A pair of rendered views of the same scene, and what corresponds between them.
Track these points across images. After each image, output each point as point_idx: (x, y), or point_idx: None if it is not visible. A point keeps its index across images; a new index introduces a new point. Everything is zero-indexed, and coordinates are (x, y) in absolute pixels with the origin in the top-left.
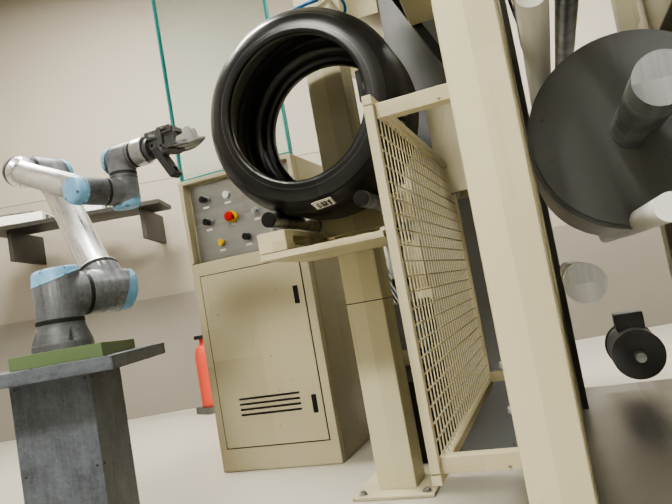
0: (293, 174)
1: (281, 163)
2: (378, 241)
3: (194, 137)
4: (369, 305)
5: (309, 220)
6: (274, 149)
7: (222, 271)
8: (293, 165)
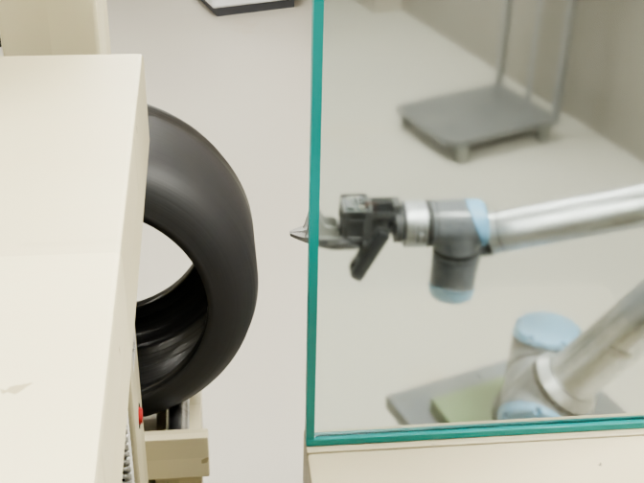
0: (303, 478)
1: (202, 334)
2: None
3: (301, 226)
4: None
5: (167, 416)
6: (207, 308)
7: None
8: (304, 466)
